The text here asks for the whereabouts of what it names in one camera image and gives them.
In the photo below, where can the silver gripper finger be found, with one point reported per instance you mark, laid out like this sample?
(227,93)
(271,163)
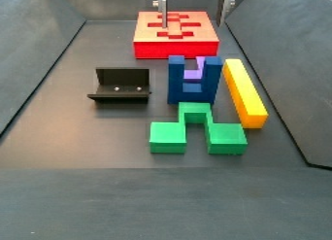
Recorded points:
(162,5)
(224,6)

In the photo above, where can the purple U-shaped block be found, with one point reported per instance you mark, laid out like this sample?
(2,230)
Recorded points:
(192,76)

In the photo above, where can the red slotted board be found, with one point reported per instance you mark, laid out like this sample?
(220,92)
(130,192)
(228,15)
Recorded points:
(188,36)

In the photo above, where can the blue U-shaped block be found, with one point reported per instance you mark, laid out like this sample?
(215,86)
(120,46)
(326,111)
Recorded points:
(192,92)

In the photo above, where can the yellow long bar block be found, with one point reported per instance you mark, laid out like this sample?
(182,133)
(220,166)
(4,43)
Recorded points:
(247,100)

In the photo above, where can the green stepped block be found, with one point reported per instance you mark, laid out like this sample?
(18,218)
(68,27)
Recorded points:
(224,137)

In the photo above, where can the black angle bracket fixture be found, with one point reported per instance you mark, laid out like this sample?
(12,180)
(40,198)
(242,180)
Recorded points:
(122,83)

